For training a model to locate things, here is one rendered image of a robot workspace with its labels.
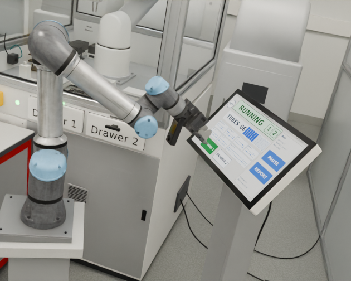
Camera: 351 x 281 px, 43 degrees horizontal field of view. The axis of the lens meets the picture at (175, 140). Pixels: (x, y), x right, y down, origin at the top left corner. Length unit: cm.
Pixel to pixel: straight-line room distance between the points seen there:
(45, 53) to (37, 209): 51
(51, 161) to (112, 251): 103
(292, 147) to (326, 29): 364
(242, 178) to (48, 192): 66
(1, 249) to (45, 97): 51
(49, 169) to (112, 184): 78
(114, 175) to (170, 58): 65
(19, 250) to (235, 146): 83
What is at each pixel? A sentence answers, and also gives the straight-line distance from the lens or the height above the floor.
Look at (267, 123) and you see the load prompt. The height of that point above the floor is 117.
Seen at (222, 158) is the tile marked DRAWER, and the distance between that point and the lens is 170.
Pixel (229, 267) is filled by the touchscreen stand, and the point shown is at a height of 54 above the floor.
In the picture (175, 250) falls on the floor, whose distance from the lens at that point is 282.
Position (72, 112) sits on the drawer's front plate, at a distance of 215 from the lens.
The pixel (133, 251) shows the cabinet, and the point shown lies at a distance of 238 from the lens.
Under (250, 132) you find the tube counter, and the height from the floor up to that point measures 112.
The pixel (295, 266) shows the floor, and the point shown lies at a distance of 298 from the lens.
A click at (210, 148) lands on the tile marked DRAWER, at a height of 100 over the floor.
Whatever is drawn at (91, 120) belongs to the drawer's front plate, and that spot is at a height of 90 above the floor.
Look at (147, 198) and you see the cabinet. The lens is 218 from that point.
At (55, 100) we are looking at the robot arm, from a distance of 156.
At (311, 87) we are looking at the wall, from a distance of 530.
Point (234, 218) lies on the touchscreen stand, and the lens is 180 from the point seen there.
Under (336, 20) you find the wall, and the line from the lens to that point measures 513.
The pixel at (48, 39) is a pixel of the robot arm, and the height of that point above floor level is 140.
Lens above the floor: 174
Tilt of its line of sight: 24 degrees down
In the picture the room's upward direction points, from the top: 10 degrees clockwise
